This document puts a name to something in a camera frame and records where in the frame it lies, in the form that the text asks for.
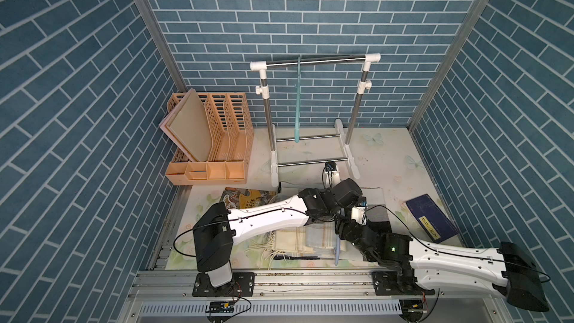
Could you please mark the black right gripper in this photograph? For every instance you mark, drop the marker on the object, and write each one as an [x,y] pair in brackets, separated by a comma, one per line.
[341,227]

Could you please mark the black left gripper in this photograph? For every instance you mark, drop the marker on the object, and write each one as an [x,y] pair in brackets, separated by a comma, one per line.
[348,204]

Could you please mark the light blue clothes hanger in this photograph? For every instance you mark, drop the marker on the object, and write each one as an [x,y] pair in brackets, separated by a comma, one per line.
[337,247]

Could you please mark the plaid cream blue scarf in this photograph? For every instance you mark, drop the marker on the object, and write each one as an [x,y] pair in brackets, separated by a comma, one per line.
[260,251]

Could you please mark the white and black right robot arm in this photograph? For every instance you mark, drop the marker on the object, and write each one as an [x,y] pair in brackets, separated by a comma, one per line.
[507,271]

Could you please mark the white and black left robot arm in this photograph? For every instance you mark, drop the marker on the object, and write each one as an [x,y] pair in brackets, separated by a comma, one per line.
[220,229]

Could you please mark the teal green clothes hanger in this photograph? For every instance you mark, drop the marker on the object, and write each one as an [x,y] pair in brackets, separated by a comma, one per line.
[298,103]

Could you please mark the black grey checkered mat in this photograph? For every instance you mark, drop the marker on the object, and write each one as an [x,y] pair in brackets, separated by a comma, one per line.
[374,197]

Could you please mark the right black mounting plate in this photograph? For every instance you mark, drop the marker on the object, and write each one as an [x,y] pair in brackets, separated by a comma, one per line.
[390,283]

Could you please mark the black mounting plate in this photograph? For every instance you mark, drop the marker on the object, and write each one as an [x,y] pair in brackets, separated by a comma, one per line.
[241,285]
[390,283]

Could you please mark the dark blue notebook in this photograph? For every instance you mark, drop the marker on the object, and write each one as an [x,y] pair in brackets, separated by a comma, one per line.
[431,218]

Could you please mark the yellow illustrated book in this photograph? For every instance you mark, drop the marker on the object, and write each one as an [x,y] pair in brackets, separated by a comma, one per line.
[244,198]

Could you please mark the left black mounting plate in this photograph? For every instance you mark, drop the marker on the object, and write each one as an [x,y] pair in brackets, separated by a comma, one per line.
[241,285]

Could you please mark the orange plastic file organizer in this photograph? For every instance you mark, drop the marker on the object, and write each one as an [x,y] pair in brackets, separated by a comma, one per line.
[232,135]

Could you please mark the green circuit board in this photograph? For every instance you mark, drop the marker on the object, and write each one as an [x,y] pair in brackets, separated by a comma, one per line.
[221,307]

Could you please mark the beige folder board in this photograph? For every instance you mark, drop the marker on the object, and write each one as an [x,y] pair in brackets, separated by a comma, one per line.
[187,126]

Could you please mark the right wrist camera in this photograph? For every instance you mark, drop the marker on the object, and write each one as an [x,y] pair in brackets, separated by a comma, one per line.
[358,214]

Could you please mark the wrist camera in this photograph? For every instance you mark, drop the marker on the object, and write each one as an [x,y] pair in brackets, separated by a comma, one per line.
[330,175]
[358,214]

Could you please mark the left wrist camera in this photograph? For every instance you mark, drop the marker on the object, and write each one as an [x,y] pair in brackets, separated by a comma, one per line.
[330,175]

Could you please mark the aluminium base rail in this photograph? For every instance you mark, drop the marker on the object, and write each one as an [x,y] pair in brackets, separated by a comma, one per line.
[319,294]

